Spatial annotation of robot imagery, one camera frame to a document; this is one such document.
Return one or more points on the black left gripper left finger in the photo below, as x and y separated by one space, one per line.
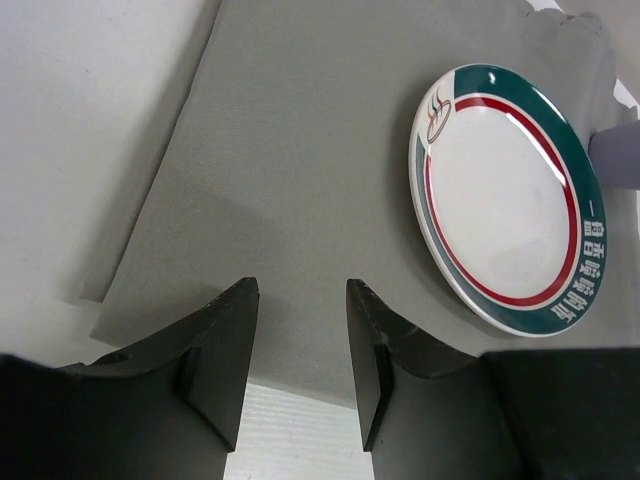
165 407

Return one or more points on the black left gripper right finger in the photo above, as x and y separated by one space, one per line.
426 410

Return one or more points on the white plate green red rim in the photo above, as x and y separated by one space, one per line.
507 201

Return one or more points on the lilac plastic cup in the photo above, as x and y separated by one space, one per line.
615 156

